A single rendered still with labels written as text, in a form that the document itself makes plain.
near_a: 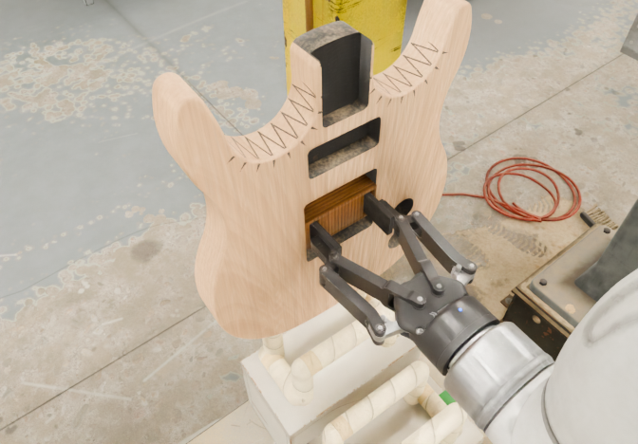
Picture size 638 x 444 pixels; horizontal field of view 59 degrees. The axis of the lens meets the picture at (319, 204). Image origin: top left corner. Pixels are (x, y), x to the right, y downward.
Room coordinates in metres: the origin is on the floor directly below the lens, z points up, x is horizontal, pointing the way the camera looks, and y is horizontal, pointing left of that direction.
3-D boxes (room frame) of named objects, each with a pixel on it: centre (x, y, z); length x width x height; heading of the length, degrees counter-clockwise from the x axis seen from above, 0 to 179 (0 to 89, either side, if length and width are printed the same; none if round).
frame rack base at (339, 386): (0.43, -0.02, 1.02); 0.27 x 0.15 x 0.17; 127
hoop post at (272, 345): (0.42, 0.07, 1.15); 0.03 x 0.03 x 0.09
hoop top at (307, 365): (0.40, -0.04, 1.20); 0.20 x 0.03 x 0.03; 126
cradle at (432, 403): (0.36, -0.19, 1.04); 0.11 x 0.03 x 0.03; 37
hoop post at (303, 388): (0.35, 0.02, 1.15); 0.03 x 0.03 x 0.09
